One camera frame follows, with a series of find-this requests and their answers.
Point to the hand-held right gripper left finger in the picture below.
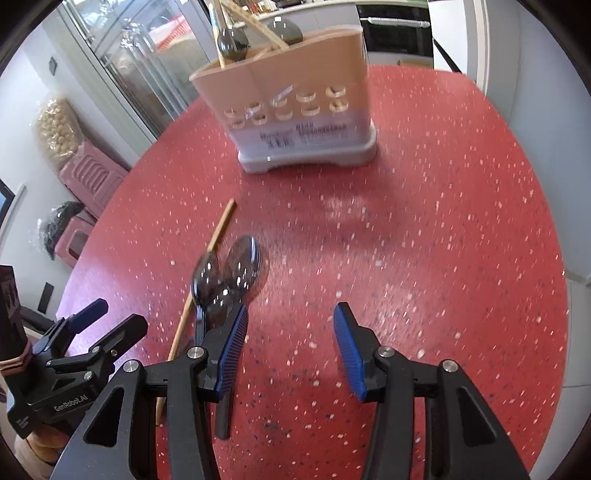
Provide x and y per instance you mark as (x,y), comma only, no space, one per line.
(231,350)

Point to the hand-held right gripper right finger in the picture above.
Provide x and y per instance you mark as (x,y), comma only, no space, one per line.
(348,350)

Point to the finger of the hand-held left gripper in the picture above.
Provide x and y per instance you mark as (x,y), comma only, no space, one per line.
(90,311)
(124,330)

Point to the dark translucent spoon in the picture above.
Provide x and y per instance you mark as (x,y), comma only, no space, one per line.
(234,42)
(285,31)
(244,263)
(207,281)

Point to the beige utensil holder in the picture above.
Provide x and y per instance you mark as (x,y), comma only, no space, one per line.
(300,69)

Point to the person's left hand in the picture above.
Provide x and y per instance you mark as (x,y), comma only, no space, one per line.
(34,450)

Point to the black plastic bag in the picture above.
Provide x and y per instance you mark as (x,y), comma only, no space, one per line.
(60,226)

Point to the pink plastic stool stack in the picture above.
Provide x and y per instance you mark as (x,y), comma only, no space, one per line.
(87,180)

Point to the dark screen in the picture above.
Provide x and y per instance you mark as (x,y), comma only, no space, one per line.
(5,201)

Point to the bag of beige balls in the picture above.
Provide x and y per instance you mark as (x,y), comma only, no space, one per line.
(57,129)

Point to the glass sliding door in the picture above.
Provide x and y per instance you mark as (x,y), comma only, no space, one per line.
(138,60)

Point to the cardboard box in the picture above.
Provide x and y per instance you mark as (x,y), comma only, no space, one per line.
(413,62)

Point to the black built-in oven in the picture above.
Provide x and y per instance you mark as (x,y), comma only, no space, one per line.
(392,27)

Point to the white kitchen cabinet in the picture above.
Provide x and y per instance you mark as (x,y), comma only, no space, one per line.
(323,7)

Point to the dark wall switch plate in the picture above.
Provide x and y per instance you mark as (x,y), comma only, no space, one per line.
(53,64)

